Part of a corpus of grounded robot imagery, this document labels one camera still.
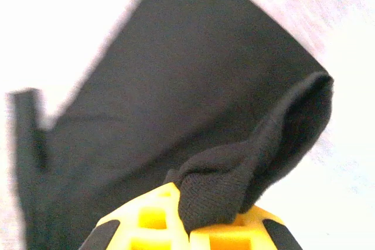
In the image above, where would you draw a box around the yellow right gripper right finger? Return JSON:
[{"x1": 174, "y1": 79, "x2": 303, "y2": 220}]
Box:
[{"x1": 189, "y1": 205, "x2": 296, "y2": 250}]

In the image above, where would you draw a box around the black t-shirt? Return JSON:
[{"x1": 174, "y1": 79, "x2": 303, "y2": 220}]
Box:
[{"x1": 5, "y1": 0, "x2": 335, "y2": 250}]

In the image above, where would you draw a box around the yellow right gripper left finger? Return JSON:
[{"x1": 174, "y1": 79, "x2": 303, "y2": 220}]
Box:
[{"x1": 78, "y1": 181, "x2": 192, "y2": 250}]

